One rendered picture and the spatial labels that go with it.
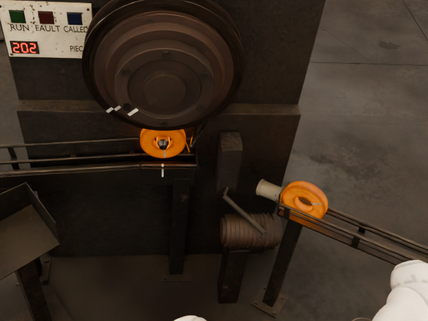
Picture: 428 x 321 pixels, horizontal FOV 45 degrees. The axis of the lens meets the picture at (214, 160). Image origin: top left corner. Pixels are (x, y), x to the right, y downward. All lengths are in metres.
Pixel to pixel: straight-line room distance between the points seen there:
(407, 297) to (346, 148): 1.96
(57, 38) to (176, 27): 0.41
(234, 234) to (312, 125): 1.41
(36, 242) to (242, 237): 0.71
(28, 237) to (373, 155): 2.00
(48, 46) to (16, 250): 0.65
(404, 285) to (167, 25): 0.86
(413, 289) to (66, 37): 1.16
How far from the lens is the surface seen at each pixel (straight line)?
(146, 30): 1.41
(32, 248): 1.77
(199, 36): 1.42
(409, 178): 3.04
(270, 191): 1.79
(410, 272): 1.21
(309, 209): 1.79
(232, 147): 1.76
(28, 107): 1.81
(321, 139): 3.07
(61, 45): 1.66
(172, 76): 1.42
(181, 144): 1.74
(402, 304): 1.16
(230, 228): 1.88
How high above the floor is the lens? 2.03
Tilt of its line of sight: 46 degrees down
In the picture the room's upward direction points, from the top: 7 degrees clockwise
